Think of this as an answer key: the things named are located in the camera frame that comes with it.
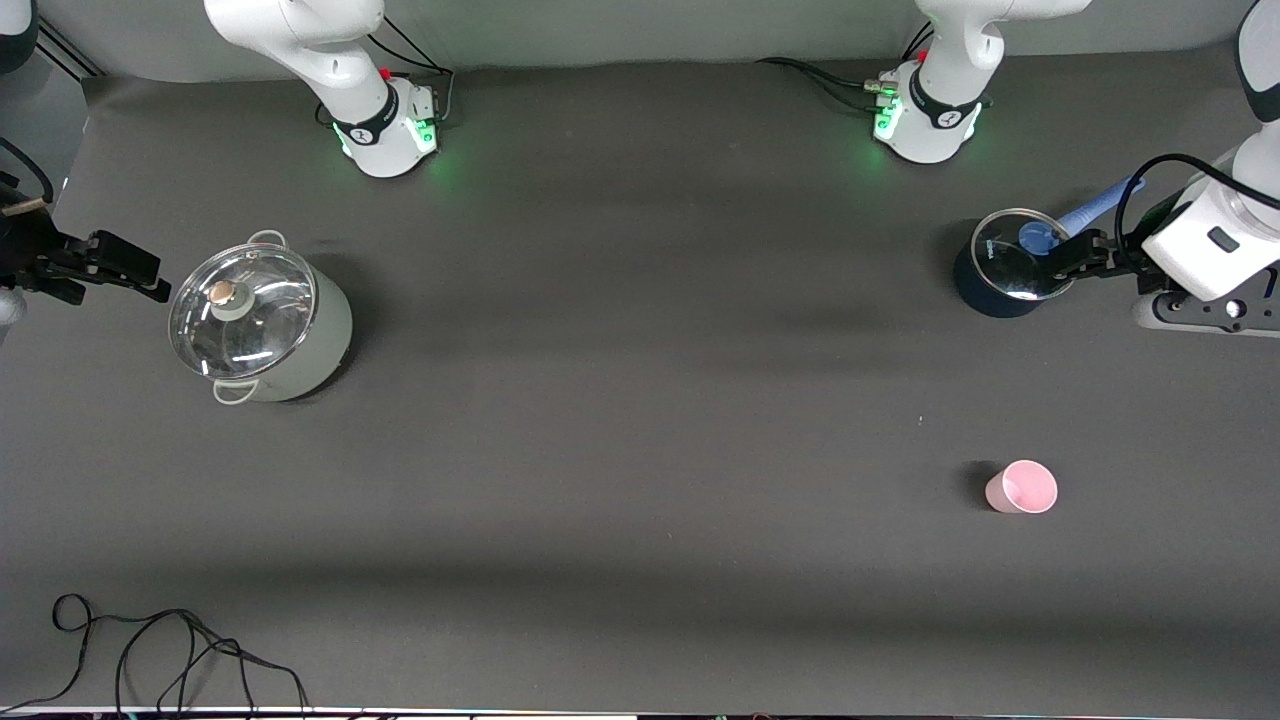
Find pink plastic cup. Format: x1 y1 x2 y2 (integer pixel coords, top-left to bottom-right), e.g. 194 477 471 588
985 460 1059 516

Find glass lid with blue knob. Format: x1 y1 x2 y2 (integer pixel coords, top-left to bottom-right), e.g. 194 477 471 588
971 208 1080 301

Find dark blue saucepan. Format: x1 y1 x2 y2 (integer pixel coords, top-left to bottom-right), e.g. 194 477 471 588
952 176 1148 319

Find glass lid with tan knob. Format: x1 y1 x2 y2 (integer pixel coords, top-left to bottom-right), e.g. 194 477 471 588
168 243 319 379

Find grey pot with loop handles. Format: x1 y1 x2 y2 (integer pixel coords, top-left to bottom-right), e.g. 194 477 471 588
168 230 354 406

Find thin black loose cable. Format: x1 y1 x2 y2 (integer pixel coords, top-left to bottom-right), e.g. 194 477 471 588
0 593 311 716

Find black left arm base cables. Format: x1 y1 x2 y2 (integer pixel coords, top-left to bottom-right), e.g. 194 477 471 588
755 20 936 111

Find black arm base cables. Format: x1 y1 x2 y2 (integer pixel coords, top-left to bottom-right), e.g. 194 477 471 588
755 20 936 111
365 15 457 126

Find black right arm base cables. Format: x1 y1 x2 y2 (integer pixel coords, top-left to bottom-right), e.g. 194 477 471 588
365 15 457 126

